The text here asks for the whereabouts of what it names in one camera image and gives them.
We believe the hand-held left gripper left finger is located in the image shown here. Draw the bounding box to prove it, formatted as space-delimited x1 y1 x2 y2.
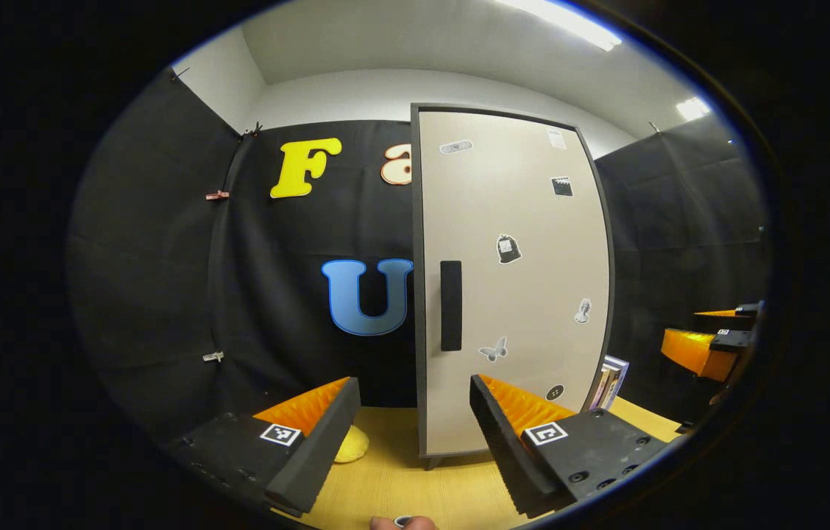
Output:
165 377 362 518

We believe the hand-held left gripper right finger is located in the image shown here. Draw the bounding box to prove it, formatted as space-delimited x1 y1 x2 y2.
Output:
469 374 673 520

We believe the grey cabinet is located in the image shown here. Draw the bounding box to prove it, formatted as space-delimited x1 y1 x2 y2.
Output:
410 103 616 470

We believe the yellow bumpy fruit toy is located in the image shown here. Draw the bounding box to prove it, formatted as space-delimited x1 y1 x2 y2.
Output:
334 425 371 464

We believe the stack of books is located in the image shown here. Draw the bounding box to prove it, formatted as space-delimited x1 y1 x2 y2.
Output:
588 355 631 411

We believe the black backdrop cloth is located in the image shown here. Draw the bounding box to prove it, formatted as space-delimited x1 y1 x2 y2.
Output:
65 66 769 442

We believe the long ceiling light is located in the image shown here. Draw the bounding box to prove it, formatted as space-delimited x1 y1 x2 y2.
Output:
492 0 623 51

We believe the black door handle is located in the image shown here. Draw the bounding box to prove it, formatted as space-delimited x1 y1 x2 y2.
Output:
440 261 463 352

